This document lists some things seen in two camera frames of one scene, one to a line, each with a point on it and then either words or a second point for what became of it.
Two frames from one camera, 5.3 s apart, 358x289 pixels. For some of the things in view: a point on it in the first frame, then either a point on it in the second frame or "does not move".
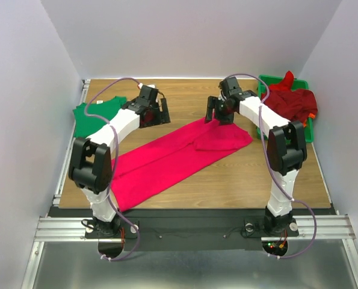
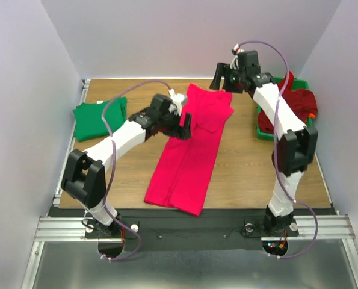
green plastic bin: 265,82 does not move
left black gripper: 163,117 → 183,133
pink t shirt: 138,174 → 180,178
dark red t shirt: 290,104 does not move
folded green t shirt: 89,116 does not move
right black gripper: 216,108 → 227,79
